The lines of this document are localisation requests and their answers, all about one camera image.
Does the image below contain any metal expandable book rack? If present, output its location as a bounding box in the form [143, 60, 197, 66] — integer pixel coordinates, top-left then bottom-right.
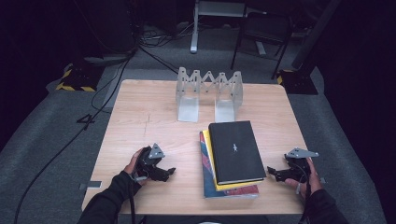
[175, 65, 245, 124]

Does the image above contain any bundle of floor cables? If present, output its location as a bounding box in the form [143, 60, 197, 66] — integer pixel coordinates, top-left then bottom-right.
[138, 21, 194, 49]

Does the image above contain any person's left hand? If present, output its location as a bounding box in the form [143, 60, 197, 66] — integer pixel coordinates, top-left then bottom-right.
[123, 147, 149, 187]

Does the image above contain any yellow black striped stand base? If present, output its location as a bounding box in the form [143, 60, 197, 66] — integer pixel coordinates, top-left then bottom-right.
[276, 68, 319, 96]
[55, 62, 104, 92]

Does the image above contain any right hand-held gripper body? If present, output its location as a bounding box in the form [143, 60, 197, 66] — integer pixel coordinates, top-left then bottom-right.
[283, 147, 320, 184]

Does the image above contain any left hand-held gripper cable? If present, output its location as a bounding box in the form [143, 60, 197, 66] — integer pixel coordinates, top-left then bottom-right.
[128, 167, 140, 224]

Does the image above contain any right hand-held gripper cable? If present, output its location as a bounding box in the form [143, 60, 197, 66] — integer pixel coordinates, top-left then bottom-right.
[295, 161, 313, 224]

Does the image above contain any black hardcover book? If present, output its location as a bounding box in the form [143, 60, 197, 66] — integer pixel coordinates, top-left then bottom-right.
[207, 120, 267, 186]

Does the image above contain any yellow book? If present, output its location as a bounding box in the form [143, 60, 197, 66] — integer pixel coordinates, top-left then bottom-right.
[202, 129, 250, 192]

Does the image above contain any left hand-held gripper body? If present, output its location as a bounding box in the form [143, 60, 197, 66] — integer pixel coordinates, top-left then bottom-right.
[135, 143, 166, 181]

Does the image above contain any long black floor cable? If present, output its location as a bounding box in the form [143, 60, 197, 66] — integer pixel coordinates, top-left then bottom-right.
[12, 55, 132, 224]

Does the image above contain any black chair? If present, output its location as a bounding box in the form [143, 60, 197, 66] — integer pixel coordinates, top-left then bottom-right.
[230, 10, 295, 80]

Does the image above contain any dark slanted pole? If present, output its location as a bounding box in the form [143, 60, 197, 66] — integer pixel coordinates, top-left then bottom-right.
[290, 0, 342, 71]

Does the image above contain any person's right hand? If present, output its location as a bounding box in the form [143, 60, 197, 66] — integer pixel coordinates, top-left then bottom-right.
[284, 158, 323, 197]

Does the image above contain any grey metal desk frame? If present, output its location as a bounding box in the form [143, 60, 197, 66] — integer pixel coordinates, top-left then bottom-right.
[190, 0, 248, 54]

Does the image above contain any red and blue illustrated book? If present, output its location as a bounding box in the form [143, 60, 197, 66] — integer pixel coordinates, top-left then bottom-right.
[199, 131, 260, 200]

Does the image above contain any hand-held gripper cable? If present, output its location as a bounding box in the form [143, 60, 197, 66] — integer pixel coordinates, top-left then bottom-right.
[295, 161, 313, 224]
[128, 167, 140, 224]

